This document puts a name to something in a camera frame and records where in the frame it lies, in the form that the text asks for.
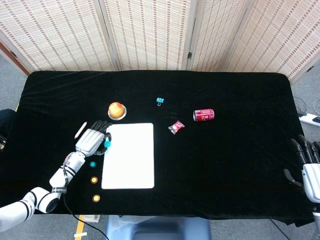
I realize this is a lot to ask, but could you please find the red snack packet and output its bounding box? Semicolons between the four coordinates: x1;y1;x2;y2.
167;120;186;136

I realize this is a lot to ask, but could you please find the right black grey robot hand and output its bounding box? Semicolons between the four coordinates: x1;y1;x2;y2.
283;134;320;204

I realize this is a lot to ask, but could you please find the left black grey robot hand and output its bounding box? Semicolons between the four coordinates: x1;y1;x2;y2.
74;120;113;158

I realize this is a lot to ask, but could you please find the red drink can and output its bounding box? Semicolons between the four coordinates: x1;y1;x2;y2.
192;108;216;122

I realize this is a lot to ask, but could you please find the white floor box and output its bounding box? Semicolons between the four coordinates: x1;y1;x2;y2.
83;214;101;223

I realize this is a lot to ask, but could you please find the black fabric object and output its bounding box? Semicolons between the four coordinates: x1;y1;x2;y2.
0;108;16;151

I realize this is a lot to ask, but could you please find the white power strip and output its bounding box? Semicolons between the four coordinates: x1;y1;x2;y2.
299;112;320;127

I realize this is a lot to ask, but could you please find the white magnetic board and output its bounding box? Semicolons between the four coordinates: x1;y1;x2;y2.
100;122;155;190

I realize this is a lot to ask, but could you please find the black velvet table cloth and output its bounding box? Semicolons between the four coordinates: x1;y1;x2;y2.
4;69;315;228

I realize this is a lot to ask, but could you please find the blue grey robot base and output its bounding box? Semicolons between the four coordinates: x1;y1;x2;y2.
104;215;212;240

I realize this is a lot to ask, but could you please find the woven bamboo folding screen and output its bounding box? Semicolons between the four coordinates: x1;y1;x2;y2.
0;0;320;85

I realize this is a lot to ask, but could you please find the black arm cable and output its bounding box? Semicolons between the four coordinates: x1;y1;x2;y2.
62;163;111;240

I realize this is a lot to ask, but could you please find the orange fruit on plate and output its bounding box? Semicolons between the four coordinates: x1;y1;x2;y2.
107;101;127;121

